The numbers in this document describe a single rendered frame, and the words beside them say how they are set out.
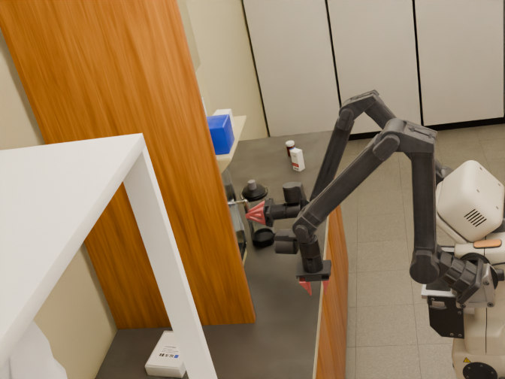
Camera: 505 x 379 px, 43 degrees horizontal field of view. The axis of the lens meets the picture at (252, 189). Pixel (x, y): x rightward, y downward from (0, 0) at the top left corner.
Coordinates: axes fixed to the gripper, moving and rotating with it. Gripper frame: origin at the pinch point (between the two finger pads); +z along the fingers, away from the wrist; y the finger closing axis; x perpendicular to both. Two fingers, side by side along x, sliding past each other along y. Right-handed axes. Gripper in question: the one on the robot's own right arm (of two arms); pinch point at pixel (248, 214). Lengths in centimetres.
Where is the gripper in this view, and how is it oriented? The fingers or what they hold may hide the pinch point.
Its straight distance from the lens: 230.3
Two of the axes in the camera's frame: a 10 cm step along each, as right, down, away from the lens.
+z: -9.7, 1.1, 2.3
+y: -1.4, 5.2, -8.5
